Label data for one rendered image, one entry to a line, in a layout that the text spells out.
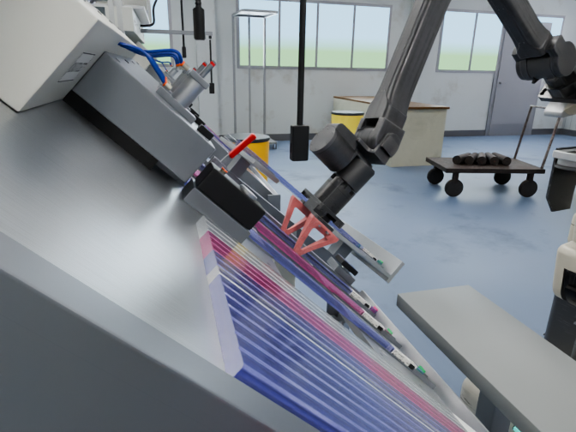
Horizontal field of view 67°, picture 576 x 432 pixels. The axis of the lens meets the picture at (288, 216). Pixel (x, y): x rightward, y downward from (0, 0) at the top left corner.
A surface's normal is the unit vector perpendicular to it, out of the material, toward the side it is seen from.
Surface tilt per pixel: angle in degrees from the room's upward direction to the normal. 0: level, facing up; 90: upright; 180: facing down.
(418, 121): 90
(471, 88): 90
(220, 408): 90
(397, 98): 73
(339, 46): 90
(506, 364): 0
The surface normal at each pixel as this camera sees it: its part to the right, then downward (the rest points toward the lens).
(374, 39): 0.26, 0.31
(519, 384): 0.02, -0.95
